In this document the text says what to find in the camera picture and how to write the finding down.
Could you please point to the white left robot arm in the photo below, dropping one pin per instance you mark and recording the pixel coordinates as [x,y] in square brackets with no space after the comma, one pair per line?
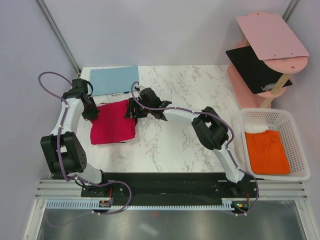
[63,152]

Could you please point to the aluminium frame rails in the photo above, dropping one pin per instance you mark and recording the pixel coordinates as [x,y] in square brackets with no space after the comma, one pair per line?
[54,189]

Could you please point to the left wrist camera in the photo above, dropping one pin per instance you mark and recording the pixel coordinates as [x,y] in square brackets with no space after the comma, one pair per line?
[83,85]

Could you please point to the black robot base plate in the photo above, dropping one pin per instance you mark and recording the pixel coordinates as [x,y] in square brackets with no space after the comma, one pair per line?
[169,188]

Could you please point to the blue white pen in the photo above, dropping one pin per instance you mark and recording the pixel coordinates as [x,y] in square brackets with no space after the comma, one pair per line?
[120,93]

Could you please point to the magenta t shirt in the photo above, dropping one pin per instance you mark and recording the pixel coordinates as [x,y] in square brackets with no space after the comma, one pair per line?
[111,126]

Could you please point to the white slotted cable duct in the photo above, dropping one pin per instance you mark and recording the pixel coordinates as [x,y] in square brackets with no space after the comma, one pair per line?
[96,204]

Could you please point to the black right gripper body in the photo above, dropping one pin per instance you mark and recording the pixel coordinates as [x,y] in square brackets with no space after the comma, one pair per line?
[140,111]

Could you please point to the orange t shirt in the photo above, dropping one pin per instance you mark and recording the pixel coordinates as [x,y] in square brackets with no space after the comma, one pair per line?
[266,153]

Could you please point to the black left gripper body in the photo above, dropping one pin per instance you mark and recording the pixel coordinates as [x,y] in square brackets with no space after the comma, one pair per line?
[91,111]

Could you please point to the pink tiered shelf stand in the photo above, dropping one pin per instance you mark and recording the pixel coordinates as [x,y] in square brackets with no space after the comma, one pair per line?
[277,46]

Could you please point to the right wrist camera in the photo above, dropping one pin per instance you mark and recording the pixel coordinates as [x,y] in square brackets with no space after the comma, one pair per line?
[148,97]

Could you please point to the white plastic basket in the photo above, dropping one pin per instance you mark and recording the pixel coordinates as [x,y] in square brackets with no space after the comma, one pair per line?
[259,120]

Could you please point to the black board on shelf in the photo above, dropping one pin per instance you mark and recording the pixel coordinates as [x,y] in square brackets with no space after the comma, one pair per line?
[255,73]

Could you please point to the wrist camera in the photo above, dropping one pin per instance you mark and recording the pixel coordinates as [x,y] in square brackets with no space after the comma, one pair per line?
[83,85]
[148,97]

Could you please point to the light blue mat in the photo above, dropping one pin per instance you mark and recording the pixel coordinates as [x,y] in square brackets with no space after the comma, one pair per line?
[110,81]

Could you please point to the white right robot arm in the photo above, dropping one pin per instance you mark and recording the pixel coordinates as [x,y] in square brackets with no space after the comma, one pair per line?
[210,130]

